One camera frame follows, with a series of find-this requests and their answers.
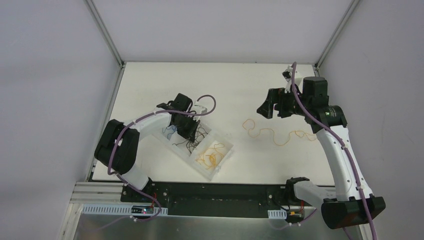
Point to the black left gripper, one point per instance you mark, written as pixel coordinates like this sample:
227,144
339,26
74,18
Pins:
187,126

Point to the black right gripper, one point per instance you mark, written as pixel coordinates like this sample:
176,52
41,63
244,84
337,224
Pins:
280,106

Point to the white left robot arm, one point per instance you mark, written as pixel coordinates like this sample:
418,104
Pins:
118,145

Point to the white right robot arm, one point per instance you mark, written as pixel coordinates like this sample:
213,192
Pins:
331,149

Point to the white foam compartment tray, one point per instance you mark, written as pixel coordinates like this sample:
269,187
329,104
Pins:
206,154

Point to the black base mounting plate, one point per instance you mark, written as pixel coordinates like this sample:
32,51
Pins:
229,200

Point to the aluminium frame rail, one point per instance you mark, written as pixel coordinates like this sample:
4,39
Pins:
296,210

